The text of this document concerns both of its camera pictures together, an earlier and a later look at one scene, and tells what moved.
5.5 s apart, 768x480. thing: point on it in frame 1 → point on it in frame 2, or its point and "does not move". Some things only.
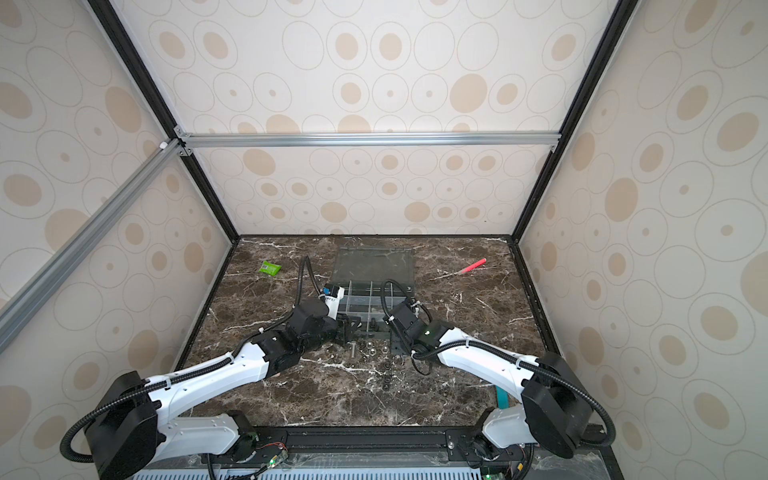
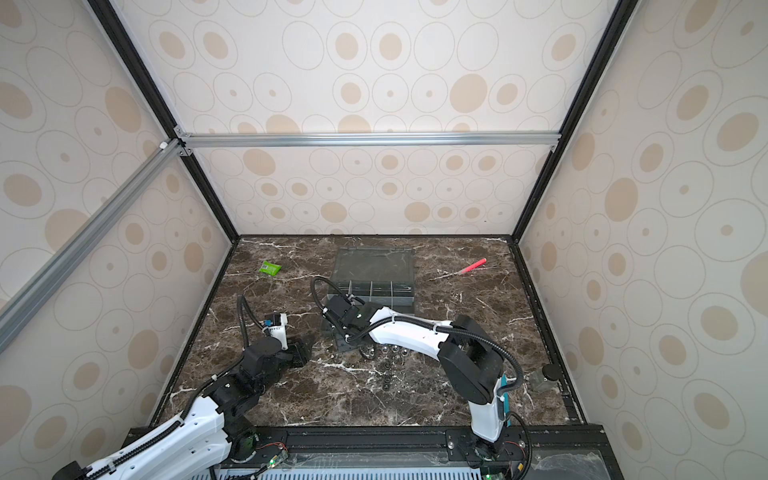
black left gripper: [344, 331] → [299, 354]
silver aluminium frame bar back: [371, 140] does not move
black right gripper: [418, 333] → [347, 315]
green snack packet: [269, 268] does not move
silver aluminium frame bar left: [18, 312] does not move
